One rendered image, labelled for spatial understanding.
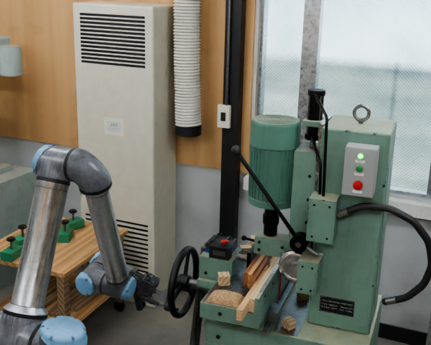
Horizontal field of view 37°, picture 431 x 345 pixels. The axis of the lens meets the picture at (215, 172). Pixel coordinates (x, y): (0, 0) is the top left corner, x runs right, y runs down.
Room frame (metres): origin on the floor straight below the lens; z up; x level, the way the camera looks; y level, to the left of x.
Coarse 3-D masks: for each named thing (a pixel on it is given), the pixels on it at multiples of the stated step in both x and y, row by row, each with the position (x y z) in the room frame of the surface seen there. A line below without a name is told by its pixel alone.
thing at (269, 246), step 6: (258, 234) 2.23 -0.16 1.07; (282, 234) 2.23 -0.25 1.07; (288, 234) 2.23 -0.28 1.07; (258, 240) 2.21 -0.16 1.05; (264, 240) 2.20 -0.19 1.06; (270, 240) 2.19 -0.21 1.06; (276, 240) 2.18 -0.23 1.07; (282, 240) 2.18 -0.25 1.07; (288, 240) 2.18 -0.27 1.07; (258, 246) 2.21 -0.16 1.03; (264, 246) 2.20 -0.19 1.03; (270, 246) 2.19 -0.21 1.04; (276, 246) 2.18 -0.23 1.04; (258, 252) 2.21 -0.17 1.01; (264, 252) 2.20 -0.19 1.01; (270, 252) 2.19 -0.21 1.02; (276, 252) 2.18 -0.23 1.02
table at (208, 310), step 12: (240, 276) 2.22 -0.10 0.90; (216, 288) 2.12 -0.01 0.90; (228, 288) 2.12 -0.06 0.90; (240, 288) 2.12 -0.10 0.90; (276, 288) 2.18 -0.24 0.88; (204, 300) 2.03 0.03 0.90; (204, 312) 2.01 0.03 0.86; (216, 312) 2.00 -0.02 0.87; (228, 312) 1.98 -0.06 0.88; (252, 312) 1.96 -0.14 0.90; (264, 312) 2.03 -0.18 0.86; (240, 324) 1.97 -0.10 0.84; (252, 324) 1.95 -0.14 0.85
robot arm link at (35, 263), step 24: (48, 144) 2.19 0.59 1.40; (48, 168) 2.11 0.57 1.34; (48, 192) 2.08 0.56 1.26; (48, 216) 2.05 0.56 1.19; (24, 240) 2.05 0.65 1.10; (48, 240) 2.03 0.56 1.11; (24, 264) 1.99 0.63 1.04; (48, 264) 2.02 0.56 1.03; (24, 288) 1.96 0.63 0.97; (0, 312) 1.98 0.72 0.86; (24, 312) 1.91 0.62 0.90; (0, 336) 1.89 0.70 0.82; (24, 336) 1.87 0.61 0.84
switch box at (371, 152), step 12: (348, 144) 2.00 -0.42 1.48; (360, 144) 2.00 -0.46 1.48; (348, 156) 1.97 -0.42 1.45; (372, 156) 1.95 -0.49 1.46; (348, 168) 1.97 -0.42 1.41; (372, 168) 1.95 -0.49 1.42; (348, 180) 1.97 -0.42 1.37; (360, 180) 1.96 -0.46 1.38; (372, 180) 1.94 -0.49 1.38; (348, 192) 1.97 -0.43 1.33; (372, 192) 1.95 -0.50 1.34
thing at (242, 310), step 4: (272, 260) 2.28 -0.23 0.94; (264, 268) 2.21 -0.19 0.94; (260, 276) 2.15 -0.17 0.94; (260, 280) 2.11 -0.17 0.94; (256, 284) 2.08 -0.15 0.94; (252, 288) 2.05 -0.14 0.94; (248, 292) 2.02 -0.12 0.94; (252, 292) 2.02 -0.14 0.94; (248, 296) 1.99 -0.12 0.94; (244, 300) 1.96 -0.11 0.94; (248, 300) 1.97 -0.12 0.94; (240, 304) 1.94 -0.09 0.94; (244, 304) 1.94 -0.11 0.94; (248, 304) 1.96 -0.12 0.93; (240, 308) 1.91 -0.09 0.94; (244, 308) 1.92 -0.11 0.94; (240, 312) 1.90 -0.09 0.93; (244, 312) 1.92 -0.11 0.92; (240, 316) 1.90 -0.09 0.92; (244, 316) 1.92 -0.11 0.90; (240, 320) 1.90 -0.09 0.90
